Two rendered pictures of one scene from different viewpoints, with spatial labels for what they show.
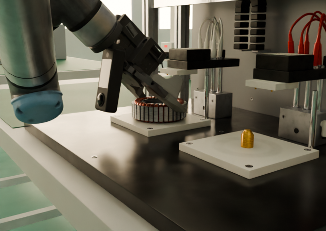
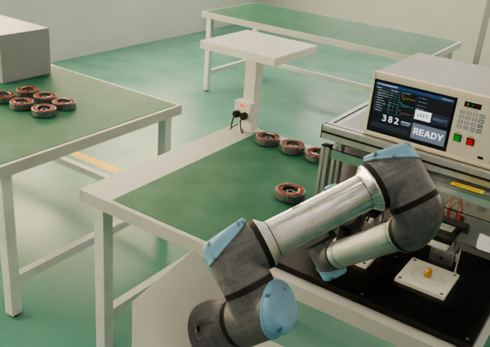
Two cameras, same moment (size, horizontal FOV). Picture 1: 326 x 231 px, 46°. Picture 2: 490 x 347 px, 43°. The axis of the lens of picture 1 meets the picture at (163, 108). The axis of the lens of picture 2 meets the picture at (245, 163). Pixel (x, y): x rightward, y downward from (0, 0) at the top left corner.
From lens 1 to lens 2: 1.50 m
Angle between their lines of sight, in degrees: 25
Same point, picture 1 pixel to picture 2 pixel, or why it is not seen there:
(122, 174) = (391, 306)
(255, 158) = (439, 286)
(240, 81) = not seen: hidden behind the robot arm
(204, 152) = (414, 285)
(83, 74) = (133, 125)
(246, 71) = not seen: hidden behind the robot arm
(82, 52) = not seen: outside the picture
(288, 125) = (436, 254)
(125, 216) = (408, 329)
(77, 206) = (377, 325)
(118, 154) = (370, 289)
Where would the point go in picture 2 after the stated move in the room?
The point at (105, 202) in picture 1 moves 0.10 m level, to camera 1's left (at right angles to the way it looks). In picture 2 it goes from (391, 321) to (360, 328)
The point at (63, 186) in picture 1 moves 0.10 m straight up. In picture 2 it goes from (360, 314) to (366, 284)
